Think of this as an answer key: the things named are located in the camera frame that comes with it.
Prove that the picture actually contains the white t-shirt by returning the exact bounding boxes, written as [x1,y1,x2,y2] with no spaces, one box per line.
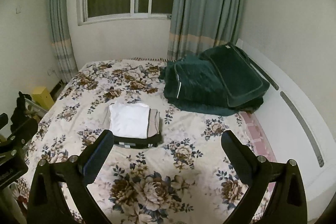
[109,102,151,139]

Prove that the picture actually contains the black folded clothes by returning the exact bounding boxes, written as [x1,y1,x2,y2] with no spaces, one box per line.
[113,133,163,149]

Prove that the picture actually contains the black cloth heap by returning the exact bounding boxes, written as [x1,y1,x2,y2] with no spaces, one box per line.
[10,91,33,132]

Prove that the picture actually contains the dark green pillow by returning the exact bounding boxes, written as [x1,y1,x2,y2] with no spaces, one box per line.
[199,42,270,109]

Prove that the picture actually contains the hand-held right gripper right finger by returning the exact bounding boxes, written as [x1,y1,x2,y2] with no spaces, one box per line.
[221,130,307,224]

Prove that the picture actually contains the white bed headboard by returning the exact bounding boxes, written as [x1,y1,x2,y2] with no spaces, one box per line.
[236,39,336,210]

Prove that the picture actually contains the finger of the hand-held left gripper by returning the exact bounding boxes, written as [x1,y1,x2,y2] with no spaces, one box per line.
[0,113,9,130]
[5,118,38,148]

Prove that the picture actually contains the wide grey-green curtain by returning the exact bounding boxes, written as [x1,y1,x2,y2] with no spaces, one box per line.
[167,0,248,62]

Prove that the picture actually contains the beige folded shirt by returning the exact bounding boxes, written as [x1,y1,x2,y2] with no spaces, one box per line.
[101,105,161,139]

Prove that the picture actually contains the dark green quilt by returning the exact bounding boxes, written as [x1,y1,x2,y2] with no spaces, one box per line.
[158,54,264,117]

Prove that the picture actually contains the floral bed sheet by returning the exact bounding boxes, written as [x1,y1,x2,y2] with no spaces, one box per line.
[10,57,276,224]

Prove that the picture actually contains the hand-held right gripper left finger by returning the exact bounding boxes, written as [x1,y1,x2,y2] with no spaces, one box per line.
[26,130,114,224]

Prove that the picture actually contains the pink mattress cover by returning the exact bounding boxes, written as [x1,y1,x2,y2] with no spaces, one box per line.
[238,111,279,189]

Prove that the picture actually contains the yellow box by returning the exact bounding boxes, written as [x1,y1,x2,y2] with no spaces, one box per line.
[32,86,56,111]

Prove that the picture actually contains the narrow grey-green curtain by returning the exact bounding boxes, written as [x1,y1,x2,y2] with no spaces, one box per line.
[47,0,78,83]

